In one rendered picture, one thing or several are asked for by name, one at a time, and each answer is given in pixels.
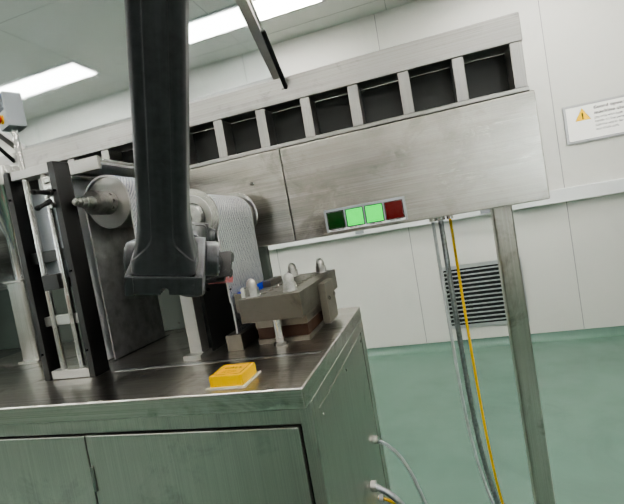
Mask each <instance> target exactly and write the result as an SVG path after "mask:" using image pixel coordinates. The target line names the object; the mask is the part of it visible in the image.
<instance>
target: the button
mask: <svg viewBox="0 0 624 504"><path fill-rule="evenodd" d="M256 372H257V371H256V366H255V363H254V362H251V363H240V364H228V365H224V366H223V367H221V368H220V369H219V370H217V371H216V372H215V373H214V374H212V375H211V376H210V377H209V382H210V387H211V388H213V387H227V386H241V385H244V384H245V383H246V382H247V381H248V380H249V379H250V378H251V377H252V376H253V375H254V374H255V373H256Z"/></svg>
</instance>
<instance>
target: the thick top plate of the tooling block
mask: <svg viewBox="0 0 624 504"><path fill-rule="evenodd" d="M293 278H294V281H295V282H296V287H297V289H298V290H296V291H292V292H285V293H284V292H283V291H284V290H283V285H282V284H283V279H282V282H280V283H278V284H276V285H274V286H271V287H265V288H262V289H260V290H259V292H260V294H261V295H260V296H257V297H253V298H241V299H239V300H238V305H239V311H240V316H241V321H242V324H247V323H256V322H264V321H273V320H282V319H291V318H299V317H304V316H305V315H306V314H307V313H309V312H310V311H311V310H312V309H313V308H314V307H315V306H317V305H318V304H319V303H320V296H319V291H318V284H319V283H320V282H322V281H323V280H325V279H327V278H332V279H333V285H334V290H335V289H336V288H337V287H338V286H337V280H336V274H335V269H332V270H327V272H324V273H316V272H312V273H305V274H299V276H296V277H293Z"/></svg>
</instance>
